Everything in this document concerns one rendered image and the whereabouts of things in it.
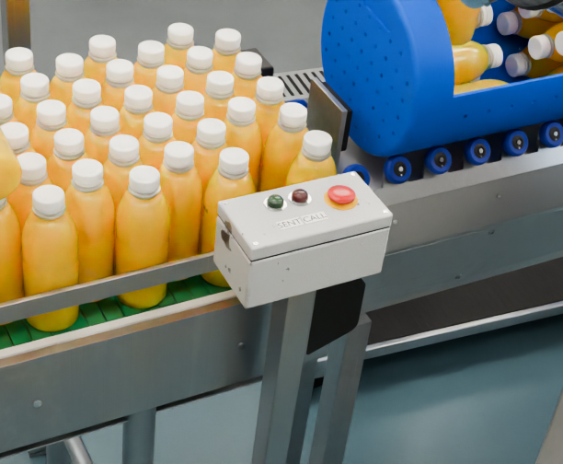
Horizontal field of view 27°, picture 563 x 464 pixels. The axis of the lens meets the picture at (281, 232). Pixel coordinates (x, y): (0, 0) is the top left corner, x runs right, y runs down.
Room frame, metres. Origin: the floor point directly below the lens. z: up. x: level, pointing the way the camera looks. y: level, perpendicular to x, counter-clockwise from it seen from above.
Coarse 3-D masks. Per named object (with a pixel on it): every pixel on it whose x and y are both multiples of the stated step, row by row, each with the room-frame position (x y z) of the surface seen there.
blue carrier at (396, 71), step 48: (336, 0) 1.62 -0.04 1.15; (384, 0) 1.51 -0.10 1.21; (432, 0) 1.52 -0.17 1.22; (336, 48) 1.60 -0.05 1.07; (384, 48) 1.50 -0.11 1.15; (432, 48) 1.45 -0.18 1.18; (384, 96) 1.48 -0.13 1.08; (432, 96) 1.43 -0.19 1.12; (480, 96) 1.47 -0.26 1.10; (528, 96) 1.52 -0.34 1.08; (384, 144) 1.46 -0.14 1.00; (432, 144) 1.47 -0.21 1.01
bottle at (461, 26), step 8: (440, 0) 1.53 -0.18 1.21; (448, 0) 1.52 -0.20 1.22; (456, 0) 1.52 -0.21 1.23; (448, 8) 1.52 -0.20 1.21; (456, 8) 1.52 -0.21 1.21; (464, 8) 1.52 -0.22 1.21; (472, 8) 1.52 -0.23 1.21; (480, 8) 1.54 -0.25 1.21; (448, 16) 1.52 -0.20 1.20; (456, 16) 1.52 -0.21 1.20; (464, 16) 1.52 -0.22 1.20; (472, 16) 1.53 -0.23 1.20; (448, 24) 1.52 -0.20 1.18; (456, 24) 1.52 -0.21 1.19; (464, 24) 1.52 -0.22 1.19; (472, 24) 1.53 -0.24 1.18; (456, 32) 1.52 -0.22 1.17; (464, 32) 1.52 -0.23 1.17; (472, 32) 1.54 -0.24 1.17; (456, 40) 1.52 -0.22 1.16; (464, 40) 1.53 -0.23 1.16
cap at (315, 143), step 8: (304, 136) 1.30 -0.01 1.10; (312, 136) 1.31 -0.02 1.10; (320, 136) 1.31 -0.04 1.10; (328, 136) 1.31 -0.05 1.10; (304, 144) 1.29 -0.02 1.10; (312, 144) 1.29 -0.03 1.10; (320, 144) 1.29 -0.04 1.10; (328, 144) 1.29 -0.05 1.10; (312, 152) 1.29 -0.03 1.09; (320, 152) 1.29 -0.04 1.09; (328, 152) 1.30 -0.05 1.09
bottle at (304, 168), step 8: (304, 152) 1.29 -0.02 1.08; (296, 160) 1.30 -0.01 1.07; (304, 160) 1.29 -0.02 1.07; (312, 160) 1.29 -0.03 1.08; (320, 160) 1.28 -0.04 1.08; (328, 160) 1.30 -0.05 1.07; (296, 168) 1.29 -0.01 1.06; (304, 168) 1.28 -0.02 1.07; (312, 168) 1.28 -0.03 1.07; (320, 168) 1.28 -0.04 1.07; (328, 168) 1.29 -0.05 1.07; (336, 168) 1.31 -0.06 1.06; (288, 176) 1.29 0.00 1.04; (296, 176) 1.28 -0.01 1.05; (304, 176) 1.28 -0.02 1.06; (312, 176) 1.27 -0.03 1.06; (320, 176) 1.28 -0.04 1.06; (328, 176) 1.28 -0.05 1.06; (288, 184) 1.29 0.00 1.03
